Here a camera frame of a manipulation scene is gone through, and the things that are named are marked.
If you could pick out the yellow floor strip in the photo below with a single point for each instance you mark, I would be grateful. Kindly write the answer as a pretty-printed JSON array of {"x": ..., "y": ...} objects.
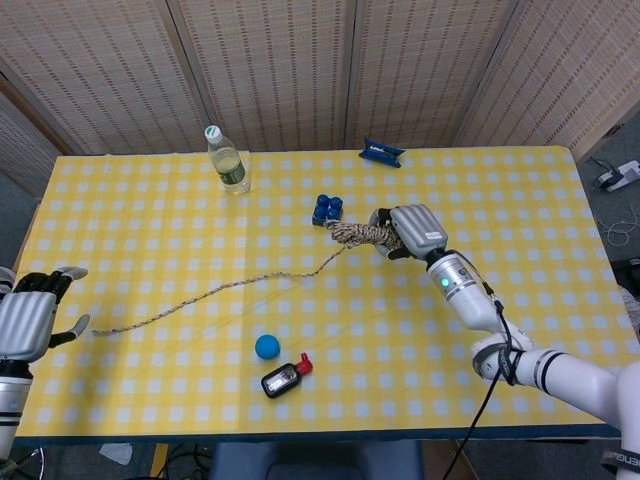
[{"x": 159, "y": 460}]

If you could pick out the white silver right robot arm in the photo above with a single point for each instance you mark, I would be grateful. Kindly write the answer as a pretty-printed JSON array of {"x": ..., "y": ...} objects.
[{"x": 465, "y": 295}]

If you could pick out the yellow white checked tablecloth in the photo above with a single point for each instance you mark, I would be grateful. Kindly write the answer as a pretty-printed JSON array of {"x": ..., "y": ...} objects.
[{"x": 500, "y": 225}]

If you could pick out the white paper scrap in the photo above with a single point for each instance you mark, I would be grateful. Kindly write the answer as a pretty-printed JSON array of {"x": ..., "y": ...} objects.
[{"x": 116, "y": 452}]

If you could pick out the white power strip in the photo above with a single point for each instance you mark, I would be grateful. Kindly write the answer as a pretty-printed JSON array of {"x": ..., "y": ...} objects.
[{"x": 622, "y": 176}]

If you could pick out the blue toy building block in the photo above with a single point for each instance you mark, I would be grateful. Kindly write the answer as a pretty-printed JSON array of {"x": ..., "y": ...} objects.
[{"x": 327, "y": 210}]

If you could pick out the blue snack packet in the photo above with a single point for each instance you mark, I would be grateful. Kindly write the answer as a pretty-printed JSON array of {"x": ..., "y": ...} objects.
[{"x": 381, "y": 154}]

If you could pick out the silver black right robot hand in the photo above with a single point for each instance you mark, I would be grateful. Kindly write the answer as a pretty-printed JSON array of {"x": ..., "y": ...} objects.
[{"x": 420, "y": 230}]

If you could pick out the black box on floor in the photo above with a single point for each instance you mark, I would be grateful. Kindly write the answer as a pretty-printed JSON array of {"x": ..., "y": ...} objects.
[{"x": 629, "y": 272}]

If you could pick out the blue ball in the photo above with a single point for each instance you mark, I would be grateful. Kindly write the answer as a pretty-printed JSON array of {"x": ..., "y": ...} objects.
[{"x": 267, "y": 347}]

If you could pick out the clear plastic bottle green label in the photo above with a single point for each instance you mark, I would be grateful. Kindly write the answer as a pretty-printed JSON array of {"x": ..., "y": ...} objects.
[{"x": 230, "y": 170}]

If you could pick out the woven bamboo screen panel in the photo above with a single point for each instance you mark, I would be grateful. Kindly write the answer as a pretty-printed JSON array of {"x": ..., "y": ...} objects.
[
  {"x": 110, "y": 75},
  {"x": 20, "y": 145},
  {"x": 280, "y": 75},
  {"x": 565, "y": 75},
  {"x": 425, "y": 75}
]

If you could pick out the black bottle red cap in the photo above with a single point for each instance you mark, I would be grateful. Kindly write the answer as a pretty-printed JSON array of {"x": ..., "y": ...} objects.
[{"x": 280, "y": 382}]

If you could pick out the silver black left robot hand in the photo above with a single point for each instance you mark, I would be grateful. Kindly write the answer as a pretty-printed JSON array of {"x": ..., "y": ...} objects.
[{"x": 25, "y": 325}]

